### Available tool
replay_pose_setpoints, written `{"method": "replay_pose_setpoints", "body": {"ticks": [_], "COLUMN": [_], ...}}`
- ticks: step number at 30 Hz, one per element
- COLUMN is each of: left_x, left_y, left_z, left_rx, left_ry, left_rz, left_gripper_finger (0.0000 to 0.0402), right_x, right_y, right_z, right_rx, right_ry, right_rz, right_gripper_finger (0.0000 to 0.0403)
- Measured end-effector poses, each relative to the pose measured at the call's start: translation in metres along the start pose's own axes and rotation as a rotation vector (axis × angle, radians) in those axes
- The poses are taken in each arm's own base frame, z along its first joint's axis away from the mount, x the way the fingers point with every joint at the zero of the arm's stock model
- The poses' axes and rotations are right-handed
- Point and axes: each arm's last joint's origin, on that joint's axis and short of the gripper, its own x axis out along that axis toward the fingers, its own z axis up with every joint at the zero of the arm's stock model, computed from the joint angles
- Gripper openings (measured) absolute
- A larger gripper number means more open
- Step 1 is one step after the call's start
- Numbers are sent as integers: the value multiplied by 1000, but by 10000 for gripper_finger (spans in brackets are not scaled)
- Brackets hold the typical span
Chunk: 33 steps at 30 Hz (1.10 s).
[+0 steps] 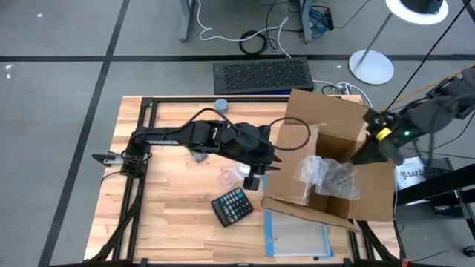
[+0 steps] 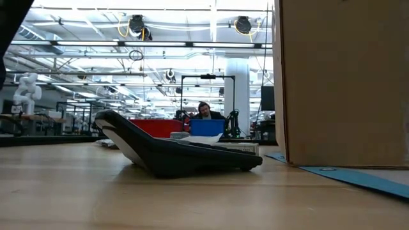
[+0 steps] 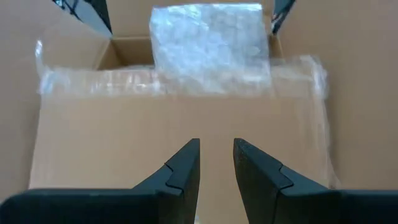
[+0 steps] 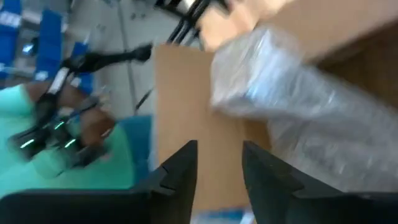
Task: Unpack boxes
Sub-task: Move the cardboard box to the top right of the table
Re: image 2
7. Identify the brown cardboard box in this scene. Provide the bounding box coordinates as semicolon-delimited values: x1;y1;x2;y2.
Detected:
273;0;409;169

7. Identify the mesh pouch with blue trim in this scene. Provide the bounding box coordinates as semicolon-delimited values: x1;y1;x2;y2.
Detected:
264;152;409;201

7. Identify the person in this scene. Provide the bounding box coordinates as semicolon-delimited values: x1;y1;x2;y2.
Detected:
190;101;226;121

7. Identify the blue plastic bin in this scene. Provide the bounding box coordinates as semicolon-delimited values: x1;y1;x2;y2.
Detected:
190;119;226;137

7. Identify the white building column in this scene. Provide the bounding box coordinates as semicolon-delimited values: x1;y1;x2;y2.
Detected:
223;57;251;137

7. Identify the white card box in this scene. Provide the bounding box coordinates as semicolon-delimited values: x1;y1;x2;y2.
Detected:
214;142;260;157

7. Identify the black keypad handset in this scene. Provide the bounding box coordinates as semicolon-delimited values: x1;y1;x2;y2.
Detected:
94;109;264;179

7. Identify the red plastic bin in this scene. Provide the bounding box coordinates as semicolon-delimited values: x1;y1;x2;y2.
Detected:
128;118;190;139

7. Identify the black monitor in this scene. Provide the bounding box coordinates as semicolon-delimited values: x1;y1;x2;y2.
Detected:
260;85;275;112

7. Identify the long ceiling light bar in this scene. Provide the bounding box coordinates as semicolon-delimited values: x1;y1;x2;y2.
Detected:
9;40;274;49

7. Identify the wooden workbench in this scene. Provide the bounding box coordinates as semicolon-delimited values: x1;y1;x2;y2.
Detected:
0;113;67;137

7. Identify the black frame rig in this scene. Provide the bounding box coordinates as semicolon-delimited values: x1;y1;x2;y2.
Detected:
180;73;236;128

